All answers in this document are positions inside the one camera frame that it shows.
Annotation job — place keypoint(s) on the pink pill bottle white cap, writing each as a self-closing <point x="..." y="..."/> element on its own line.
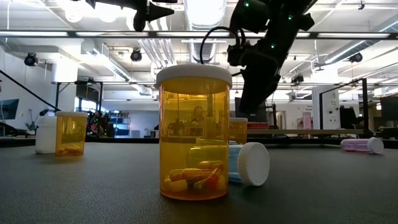
<point x="307" y="122"/>
<point x="374" y="145"/>

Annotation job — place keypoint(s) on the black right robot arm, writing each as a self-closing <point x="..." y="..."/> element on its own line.
<point x="292" y="25"/>

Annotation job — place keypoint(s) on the black horizontal ceiling bar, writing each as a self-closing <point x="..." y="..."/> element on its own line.
<point x="93" y="35"/>

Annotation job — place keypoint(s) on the red box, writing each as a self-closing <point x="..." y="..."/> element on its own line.
<point x="258" y="125"/>

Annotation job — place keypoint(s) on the blue pill bottle white cap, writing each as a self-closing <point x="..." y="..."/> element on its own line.
<point x="253" y="164"/>

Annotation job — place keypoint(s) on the black ceiling spotlight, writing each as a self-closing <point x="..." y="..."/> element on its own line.
<point x="30" y="59"/>
<point x="297" y="78"/>
<point x="356" y="57"/>
<point x="136" y="55"/>

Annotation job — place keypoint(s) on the silver ribbed air duct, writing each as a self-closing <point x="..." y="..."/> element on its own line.
<point x="206" y="51"/>

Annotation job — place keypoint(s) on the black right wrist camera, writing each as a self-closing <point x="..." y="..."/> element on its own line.
<point x="237" y="55"/>

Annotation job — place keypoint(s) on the black monitor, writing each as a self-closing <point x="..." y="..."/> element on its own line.
<point x="348" y="116"/>
<point x="262" y="115"/>
<point x="389" y="109"/>

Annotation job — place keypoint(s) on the blue screen monitor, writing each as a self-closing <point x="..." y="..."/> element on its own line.
<point x="9" y="109"/>

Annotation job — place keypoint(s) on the black background table frame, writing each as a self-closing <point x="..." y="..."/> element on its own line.
<point x="57" y="105"/>

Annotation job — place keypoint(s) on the blue storage rack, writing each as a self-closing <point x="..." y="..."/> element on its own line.
<point x="119" y="127"/>

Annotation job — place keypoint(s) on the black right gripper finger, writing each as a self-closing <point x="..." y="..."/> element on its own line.
<point x="255" y="96"/>

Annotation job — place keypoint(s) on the black table mat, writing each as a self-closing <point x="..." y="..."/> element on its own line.
<point x="93" y="193"/>

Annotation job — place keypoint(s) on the black metal table frame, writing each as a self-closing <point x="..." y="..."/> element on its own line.
<point x="109" y="140"/>

